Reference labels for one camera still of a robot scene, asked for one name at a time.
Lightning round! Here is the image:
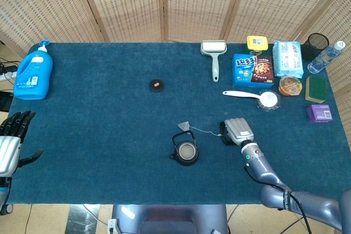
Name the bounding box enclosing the green yellow sponge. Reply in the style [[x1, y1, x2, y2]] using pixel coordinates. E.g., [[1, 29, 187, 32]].
[[305, 76, 327, 104]]

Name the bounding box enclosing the orange jelly cup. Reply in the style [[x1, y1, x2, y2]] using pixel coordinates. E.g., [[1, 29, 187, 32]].
[[278, 75, 303, 97]]

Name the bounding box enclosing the light blue wet wipes pack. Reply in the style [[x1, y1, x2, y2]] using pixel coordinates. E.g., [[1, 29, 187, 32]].
[[272, 40, 304, 79]]

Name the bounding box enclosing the blue detergent pump bottle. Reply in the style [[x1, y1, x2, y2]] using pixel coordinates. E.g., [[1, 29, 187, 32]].
[[13, 39, 54, 100]]

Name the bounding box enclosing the blue table cloth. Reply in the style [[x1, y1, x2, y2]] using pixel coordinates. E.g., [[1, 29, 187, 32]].
[[5, 42, 347, 206]]

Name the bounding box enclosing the pale green lint roller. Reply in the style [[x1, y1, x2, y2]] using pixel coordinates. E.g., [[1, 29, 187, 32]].
[[200, 39, 228, 83]]

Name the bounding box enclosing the white power strip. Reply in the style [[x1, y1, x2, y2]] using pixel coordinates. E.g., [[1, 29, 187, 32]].
[[0, 71, 18, 81]]

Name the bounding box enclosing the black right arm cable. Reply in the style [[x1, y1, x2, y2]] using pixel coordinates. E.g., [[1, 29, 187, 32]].
[[244, 164, 313, 234]]

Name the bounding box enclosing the tea bag with string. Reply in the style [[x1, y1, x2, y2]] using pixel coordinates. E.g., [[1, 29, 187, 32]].
[[177, 120, 223, 137]]

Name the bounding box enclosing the clear plastic water bottle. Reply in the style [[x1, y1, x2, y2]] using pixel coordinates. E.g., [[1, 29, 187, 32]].
[[307, 40, 346, 75]]

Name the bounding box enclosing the black mesh pen holder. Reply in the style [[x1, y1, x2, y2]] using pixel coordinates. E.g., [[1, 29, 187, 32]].
[[301, 32, 330, 62]]

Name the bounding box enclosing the bamboo folding screen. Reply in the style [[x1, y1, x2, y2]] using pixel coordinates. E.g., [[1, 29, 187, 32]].
[[0, 0, 351, 114]]

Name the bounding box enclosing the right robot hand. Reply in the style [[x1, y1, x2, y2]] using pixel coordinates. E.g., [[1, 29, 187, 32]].
[[219, 117, 254, 146]]

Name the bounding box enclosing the blue cookie box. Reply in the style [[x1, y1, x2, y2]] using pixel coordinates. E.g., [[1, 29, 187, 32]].
[[232, 53, 275, 90]]

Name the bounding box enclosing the small purple box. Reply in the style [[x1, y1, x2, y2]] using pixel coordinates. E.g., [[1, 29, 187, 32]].
[[306, 104, 333, 124]]

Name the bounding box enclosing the black teapot lid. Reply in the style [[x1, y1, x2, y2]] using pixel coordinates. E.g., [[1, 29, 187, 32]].
[[149, 79, 165, 93]]

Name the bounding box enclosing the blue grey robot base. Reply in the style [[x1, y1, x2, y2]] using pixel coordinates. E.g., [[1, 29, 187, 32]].
[[108, 204, 230, 234]]

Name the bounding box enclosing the yellow lidded container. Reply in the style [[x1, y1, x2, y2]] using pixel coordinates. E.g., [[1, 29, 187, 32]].
[[246, 35, 269, 54]]

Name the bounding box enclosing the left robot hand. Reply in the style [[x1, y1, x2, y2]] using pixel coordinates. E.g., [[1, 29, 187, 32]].
[[0, 110, 44, 178]]

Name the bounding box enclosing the black cast iron teapot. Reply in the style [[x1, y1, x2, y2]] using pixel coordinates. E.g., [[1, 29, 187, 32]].
[[169, 130, 199, 167]]

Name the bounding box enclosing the white dish brush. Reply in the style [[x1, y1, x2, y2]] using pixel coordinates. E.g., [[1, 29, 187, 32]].
[[222, 90, 281, 110]]

